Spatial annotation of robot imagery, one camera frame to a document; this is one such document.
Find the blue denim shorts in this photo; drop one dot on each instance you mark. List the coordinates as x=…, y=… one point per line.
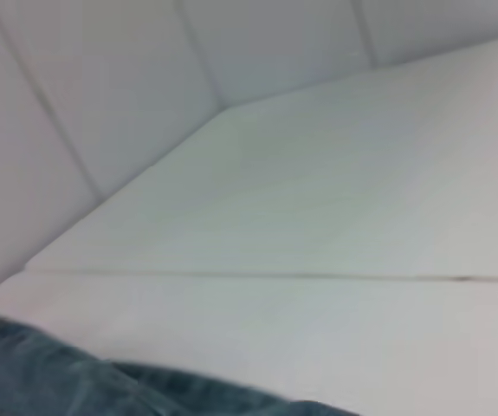
x=58, y=381

